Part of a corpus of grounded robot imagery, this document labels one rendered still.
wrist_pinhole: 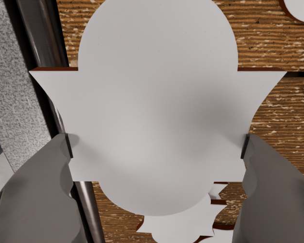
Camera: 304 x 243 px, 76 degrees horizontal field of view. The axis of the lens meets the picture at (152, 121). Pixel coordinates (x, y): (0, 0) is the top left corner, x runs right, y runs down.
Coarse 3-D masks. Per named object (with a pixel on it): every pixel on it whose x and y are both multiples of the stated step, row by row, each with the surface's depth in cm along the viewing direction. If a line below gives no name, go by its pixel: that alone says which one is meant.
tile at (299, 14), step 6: (282, 0) 18; (288, 0) 18; (294, 0) 18; (300, 0) 18; (282, 6) 19; (288, 6) 18; (294, 6) 18; (300, 6) 18; (288, 12) 19; (294, 12) 18; (300, 12) 18; (294, 18) 19; (300, 18) 19
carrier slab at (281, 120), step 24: (288, 96) 24; (264, 120) 25; (288, 120) 25; (288, 144) 27; (96, 192) 32; (240, 192) 32; (120, 216) 35; (216, 216) 35; (120, 240) 38; (144, 240) 38
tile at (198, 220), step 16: (208, 192) 29; (192, 208) 29; (208, 208) 29; (144, 224) 31; (160, 224) 31; (176, 224) 31; (192, 224) 31; (208, 224) 31; (160, 240) 33; (176, 240) 33; (192, 240) 33
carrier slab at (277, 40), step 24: (72, 0) 19; (96, 0) 19; (216, 0) 19; (240, 0) 19; (264, 0) 19; (72, 24) 20; (240, 24) 20; (264, 24) 20; (288, 24) 20; (72, 48) 21; (240, 48) 21; (264, 48) 21; (288, 48) 21
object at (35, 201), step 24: (48, 144) 10; (24, 168) 8; (48, 168) 8; (24, 192) 7; (48, 192) 7; (0, 216) 6; (24, 216) 6; (48, 216) 6; (72, 216) 6; (0, 240) 6; (24, 240) 6; (48, 240) 6; (72, 240) 6
